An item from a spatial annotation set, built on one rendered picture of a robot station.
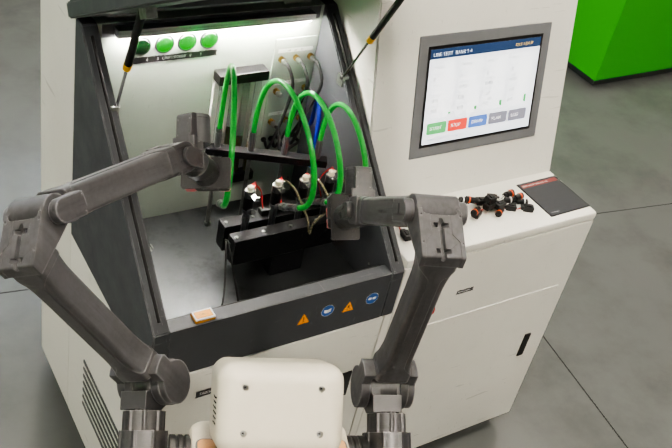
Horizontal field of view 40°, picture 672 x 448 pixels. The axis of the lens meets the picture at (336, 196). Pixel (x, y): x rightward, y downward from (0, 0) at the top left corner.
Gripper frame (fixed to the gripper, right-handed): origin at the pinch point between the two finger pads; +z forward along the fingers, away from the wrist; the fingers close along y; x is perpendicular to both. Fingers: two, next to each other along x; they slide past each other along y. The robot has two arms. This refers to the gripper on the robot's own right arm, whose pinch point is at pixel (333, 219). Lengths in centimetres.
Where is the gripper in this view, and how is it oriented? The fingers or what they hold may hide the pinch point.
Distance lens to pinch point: 214.3
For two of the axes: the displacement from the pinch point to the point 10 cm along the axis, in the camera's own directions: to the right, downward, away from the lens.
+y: -0.3, -10.0, 0.9
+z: -3.0, 0.9, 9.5
